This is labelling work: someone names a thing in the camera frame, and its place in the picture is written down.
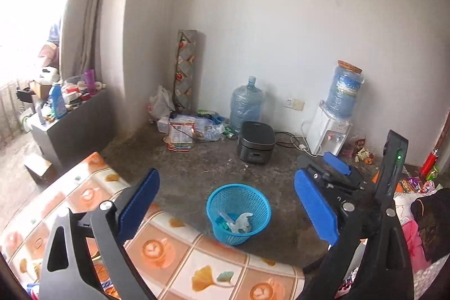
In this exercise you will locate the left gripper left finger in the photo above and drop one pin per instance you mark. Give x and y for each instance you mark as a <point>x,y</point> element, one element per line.
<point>68,271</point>

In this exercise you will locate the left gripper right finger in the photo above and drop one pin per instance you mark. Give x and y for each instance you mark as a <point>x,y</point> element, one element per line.
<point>344,215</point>

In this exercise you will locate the blue plastic trash basket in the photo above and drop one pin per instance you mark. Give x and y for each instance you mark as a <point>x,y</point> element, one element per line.
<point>235,199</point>

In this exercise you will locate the red thermos bottle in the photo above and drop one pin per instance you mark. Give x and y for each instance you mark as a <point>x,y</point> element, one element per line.
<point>428,164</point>

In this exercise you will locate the white water dispenser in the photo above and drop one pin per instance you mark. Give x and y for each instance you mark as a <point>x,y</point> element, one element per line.
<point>327,133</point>

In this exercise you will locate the blue water dispenser jug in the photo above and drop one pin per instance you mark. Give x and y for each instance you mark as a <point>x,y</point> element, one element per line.
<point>343,93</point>

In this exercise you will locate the patterned table cloth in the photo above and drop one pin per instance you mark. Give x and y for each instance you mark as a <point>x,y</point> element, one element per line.
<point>173,258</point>

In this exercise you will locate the small cardboard box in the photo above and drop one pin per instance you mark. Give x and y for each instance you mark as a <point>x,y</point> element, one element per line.
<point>39,168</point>

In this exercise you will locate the black rice cooker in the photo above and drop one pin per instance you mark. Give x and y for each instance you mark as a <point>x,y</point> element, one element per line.
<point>256,142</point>

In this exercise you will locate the grey low cabinet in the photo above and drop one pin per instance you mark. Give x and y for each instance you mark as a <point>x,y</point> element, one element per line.
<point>87,129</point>

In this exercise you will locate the empty blue water jug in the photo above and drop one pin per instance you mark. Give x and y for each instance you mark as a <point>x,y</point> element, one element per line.
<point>246,104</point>

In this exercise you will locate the blue detergent bottle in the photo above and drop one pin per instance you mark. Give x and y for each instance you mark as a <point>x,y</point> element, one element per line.
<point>57,102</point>

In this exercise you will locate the pile of plastic packaging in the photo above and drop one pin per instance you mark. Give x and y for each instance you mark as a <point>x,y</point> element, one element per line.
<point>183,131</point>

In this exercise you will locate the white plastic bag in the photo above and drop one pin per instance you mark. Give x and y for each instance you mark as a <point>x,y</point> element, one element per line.
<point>160,104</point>

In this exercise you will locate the purple plastic cup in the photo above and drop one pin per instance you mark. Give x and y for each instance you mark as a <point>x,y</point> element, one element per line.
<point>90,81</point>

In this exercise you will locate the patterned folded board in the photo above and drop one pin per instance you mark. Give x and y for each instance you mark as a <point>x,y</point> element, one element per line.
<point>184,70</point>

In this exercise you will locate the grey curtain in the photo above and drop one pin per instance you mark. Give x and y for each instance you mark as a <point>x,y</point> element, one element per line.
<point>79,37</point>

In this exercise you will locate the white wall socket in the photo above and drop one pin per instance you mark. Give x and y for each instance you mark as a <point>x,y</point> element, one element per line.
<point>294,104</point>

